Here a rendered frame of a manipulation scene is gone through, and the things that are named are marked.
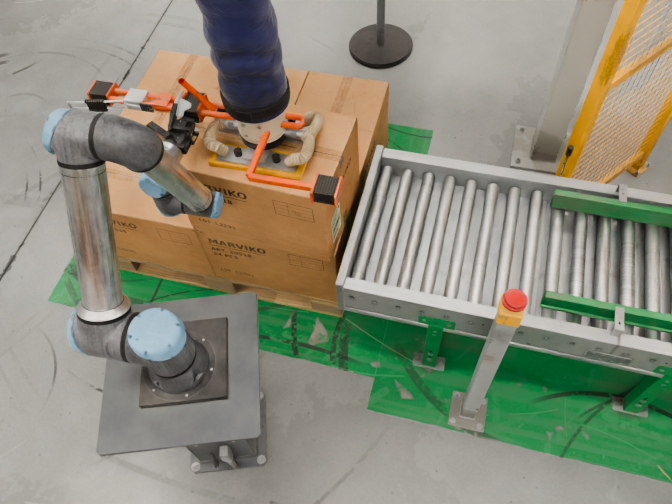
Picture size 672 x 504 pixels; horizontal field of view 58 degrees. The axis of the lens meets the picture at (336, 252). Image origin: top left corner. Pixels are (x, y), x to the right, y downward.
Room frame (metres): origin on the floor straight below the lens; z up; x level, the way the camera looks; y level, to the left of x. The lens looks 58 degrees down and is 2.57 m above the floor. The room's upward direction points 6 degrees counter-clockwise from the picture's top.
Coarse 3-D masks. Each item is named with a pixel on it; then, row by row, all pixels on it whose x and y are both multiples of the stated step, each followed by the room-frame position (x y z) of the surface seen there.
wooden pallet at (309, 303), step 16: (144, 272) 1.59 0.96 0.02; (160, 272) 1.58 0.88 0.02; (176, 272) 1.57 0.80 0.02; (192, 272) 1.49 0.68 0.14; (208, 288) 1.47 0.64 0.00; (224, 288) 1.44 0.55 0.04; (240, 288) 1.44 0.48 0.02; (256, 288) 1.43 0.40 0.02; (288, 304) 1.33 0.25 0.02; (304, 304) 1.32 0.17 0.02; (320, 304) 1.27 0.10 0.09; (336, 304) 1.25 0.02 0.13
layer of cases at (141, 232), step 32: (160, 64) 2.48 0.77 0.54; (192, 64) 2.45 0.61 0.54; (320, 96) 2.13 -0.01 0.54; (352, 96) 2.11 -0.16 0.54; (384, 96) 2.09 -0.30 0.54; (384, 128) 2.09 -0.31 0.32; (128, 192) 1.68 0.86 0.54; (128, 224) 1.56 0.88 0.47; (160, 224) 1.50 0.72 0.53; (352, 224) 1.49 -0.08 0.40; (128, 256) 1.60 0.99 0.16; (160, 256) 1.54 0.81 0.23; (192, 256) 1.48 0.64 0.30; (224, 256) 1.42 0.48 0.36; (256, 256) 1.36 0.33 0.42; (288, 256) 1.31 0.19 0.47; (288, 288) 1.33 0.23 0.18; (320, 288) 1.27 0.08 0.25
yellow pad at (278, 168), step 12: (228, 144) 1.50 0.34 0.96; (216, 156) 1.45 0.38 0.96; (228, 156) 1.44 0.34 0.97; (240, 156) 1.43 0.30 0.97; (276, 156) 1.39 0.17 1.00; (228, 168) 1.41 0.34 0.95; (240, 168) 1.39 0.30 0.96; (264, 168) 1.37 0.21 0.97; (276, 168) 1.36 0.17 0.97; (288, 168) 1.36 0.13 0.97; (300, 168) 1.35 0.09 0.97
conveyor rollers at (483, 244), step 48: (384, 192) 1.53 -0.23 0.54; (384, 240) 1.30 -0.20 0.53; (432, 240) 1.27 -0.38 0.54; (480, 240) 1.25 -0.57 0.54; (528, 240) 1.22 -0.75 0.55; (576, 240) 1.20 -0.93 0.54; (624, 240) 1.18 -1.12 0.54; (432, 288) 1.06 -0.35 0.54; (480, 288) 1.04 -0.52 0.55; (528, 288) 1.01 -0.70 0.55; (576, 288) 0.99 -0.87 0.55; (624, 288) 0.97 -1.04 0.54
